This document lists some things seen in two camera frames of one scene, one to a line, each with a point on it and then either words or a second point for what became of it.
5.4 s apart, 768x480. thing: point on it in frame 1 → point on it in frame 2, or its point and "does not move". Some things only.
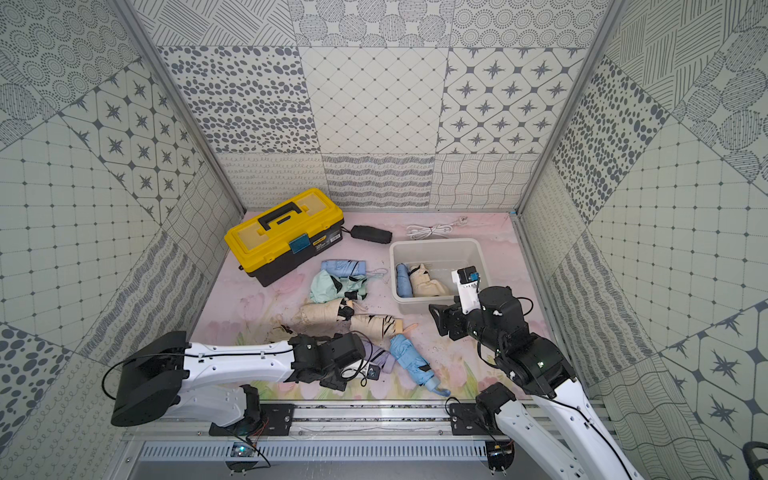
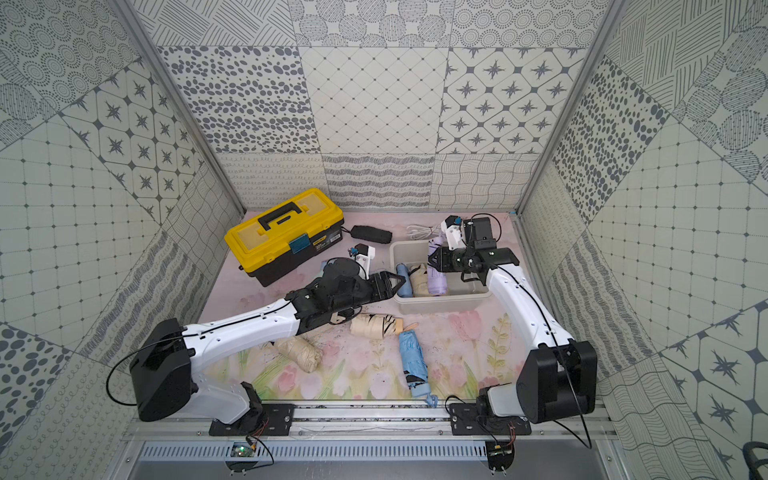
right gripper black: (447, 313) → (442, 255)
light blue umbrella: (404, 284) does not move
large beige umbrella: (423, 286) does not move
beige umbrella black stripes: (379, 327) does not move
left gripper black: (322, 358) → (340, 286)
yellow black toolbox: (287, 236) does not move
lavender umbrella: (379, 355) → (437, 279)
